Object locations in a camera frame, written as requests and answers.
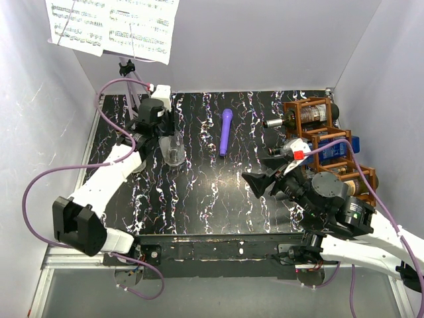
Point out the dark bottle brown label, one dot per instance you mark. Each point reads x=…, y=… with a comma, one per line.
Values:
x=356, y=186

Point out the clear plastic bottle blue label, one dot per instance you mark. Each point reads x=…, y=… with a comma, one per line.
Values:
x=172, y=148

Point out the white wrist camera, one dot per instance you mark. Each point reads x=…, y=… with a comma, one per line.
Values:
x=163, y=93
x=297, y=149

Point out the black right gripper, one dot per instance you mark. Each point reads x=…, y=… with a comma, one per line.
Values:
x=258, y=182

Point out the clear glass bottle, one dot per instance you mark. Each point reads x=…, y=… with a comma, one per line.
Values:
x=139, y=141

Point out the purple toy microphone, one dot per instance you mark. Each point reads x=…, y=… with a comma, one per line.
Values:
x=227, y=117

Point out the blue box in rack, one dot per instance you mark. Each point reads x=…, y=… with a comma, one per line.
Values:
x=336, y=151

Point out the brown wooden wine rack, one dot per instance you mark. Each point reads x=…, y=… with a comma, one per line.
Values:
x=313, y=120

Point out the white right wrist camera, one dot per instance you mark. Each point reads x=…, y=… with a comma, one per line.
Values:
x=297, y=149

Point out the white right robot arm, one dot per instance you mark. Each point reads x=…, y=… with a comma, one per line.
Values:
x=356, y=232

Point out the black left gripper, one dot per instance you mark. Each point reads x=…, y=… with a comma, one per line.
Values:
x=170, y=130

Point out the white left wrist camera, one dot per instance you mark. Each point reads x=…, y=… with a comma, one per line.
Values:
x=163, y=93

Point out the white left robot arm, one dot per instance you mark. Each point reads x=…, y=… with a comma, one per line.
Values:
x=77, y=219

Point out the white sheet music pages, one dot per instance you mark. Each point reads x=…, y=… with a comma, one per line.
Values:
x=139, y=29

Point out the lilac music stand tripod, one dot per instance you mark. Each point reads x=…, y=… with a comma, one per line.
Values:
x=129, y=76

